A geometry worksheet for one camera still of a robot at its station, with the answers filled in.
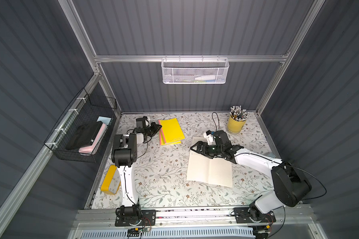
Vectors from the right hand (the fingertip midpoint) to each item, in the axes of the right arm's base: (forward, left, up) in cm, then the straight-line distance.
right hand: (195, 151), depth 84 cm
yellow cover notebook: (+24, +16, -12) cm, 31 cm away
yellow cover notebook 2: (+14, +22, -12) cm, 28 cm away
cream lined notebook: (-5, -6, -12) cm, 14 cm away
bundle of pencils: (+24, -28, +6) cm, 38 cm away
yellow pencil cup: (+22, -28, -4) cm, 36 cm away
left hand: (+25, +21, -7) cm, 33 cm away
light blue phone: (+3, -48, -9) cm, 49 cm away
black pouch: (-3, +52, +20) cm, 55 cm away
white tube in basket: (+40, -6, +22) cm, 46 cm away
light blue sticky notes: (+11, +50, +14) cm, 53 cm away
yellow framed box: (-16, +44, -4) cm, 47 cm away
